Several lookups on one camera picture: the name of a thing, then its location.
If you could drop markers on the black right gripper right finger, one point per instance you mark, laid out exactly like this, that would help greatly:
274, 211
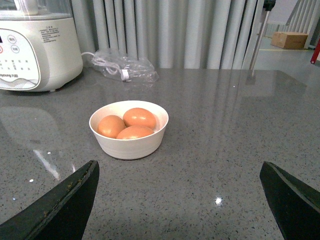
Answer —
294, 204

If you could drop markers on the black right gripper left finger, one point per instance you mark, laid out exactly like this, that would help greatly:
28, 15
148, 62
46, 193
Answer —
62, 213

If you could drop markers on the brown egg in bowl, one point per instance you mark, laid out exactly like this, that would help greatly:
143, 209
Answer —
134, 132
139, 117
110, 126

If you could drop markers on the cardboard box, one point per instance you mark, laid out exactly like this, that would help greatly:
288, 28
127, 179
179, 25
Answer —
289, 40

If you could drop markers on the white bowl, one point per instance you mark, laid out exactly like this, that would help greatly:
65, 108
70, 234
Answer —
130, 149

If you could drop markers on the clear plastic bag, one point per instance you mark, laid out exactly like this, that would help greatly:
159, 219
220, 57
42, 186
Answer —
119, 66

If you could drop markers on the white soy milk maker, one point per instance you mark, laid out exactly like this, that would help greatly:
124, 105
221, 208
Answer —
39, 48

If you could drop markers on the metal tripod leg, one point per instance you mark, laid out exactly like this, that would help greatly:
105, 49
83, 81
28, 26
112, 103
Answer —
268, 5

